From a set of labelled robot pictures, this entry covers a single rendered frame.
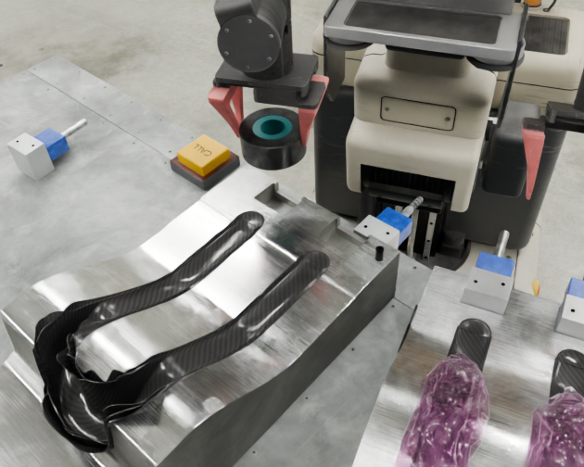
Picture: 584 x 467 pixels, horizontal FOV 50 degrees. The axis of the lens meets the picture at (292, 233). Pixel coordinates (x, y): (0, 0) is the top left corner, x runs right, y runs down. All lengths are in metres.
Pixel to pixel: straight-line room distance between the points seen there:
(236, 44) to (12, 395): 0.44
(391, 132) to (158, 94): 1.72
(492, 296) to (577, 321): 0.09
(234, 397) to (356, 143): 0.57
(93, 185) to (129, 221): 0.11
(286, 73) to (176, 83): 2.06
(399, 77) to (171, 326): 0.57
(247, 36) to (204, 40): 2.44
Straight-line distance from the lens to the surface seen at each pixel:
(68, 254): 0.96
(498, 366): 0.73
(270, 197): 0.87
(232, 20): 0.58
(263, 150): 0.73
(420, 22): 0.90
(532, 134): 0.67
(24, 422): 0.74
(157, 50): 2.99
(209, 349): 0.68
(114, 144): 1.12
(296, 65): 0.71
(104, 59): 3.00
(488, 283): 0.77
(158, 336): 0.68
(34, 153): 1.07
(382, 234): 0.84
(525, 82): 1.31
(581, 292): 0.81
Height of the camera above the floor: 1.46
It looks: 47 degrees down
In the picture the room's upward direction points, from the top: 4 degrees counter-clockwise
